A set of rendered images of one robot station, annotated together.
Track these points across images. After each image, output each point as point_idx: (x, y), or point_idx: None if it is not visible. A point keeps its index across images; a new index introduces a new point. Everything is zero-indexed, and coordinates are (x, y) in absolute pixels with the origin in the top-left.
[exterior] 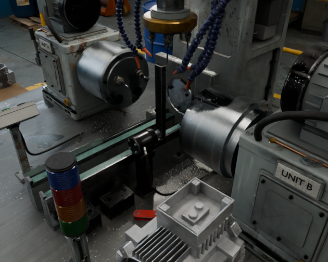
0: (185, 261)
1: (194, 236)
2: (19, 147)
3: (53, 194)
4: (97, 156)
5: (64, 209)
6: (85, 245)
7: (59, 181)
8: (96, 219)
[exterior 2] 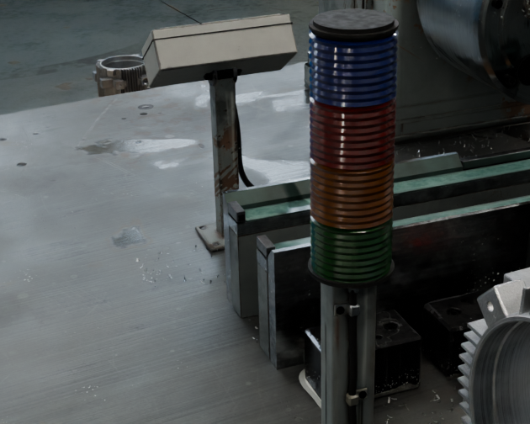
0: None
1: None
2: (223, 144)
3: (315, 124)
4: (437, 201)
5: (336, 177)
6: (368, 347)
7: (341, 71)
8: (405, 353)
